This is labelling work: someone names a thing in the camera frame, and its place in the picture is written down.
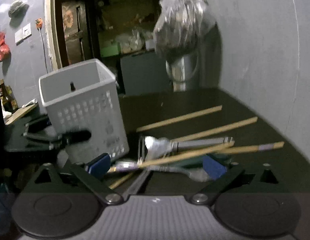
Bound plain wooden chopstick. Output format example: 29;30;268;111
136;105;223;132
172;116;258;142

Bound green-handled utensil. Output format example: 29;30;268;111
147;154;232;182

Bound white wall switch plate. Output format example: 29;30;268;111
15;23;32;44

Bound bottles on side shelf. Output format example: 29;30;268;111
0;79;18;114

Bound red bag on wall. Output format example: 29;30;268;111
0;32;10;62

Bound purple-banded wooden chopstick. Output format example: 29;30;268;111
218;141;284;154

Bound clear plastic bag of contents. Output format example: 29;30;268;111
153;0;216;63

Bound green box on shelf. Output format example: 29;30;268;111
100;43;121;57

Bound dark cabinet box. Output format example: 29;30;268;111
121;51;172;96

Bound grey looped hose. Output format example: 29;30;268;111
165;52;199;83

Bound wooden side shelf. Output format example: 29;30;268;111
5;103;38;126

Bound steel peeler with grey handle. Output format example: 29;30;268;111
138;136;233;162

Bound white perforated utensil caddy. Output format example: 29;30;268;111
39;59;129;163

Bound orange wall hook ornament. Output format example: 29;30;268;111
35;18;43;30

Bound dark mesh bag on wall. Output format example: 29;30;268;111
8;0;29;19

